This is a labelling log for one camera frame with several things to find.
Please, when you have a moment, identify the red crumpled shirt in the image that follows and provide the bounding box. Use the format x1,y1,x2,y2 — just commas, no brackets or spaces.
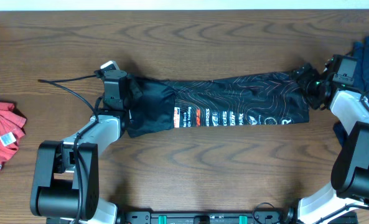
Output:
0,102,26,171

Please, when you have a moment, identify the black patterned shirt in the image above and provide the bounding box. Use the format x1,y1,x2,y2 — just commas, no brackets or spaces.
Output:
126,72,309,138

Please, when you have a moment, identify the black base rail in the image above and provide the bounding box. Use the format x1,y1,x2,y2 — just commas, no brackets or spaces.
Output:
46,210,359,224

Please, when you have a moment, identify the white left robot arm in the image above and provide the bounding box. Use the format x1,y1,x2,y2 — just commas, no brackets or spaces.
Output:
30,69,142,223

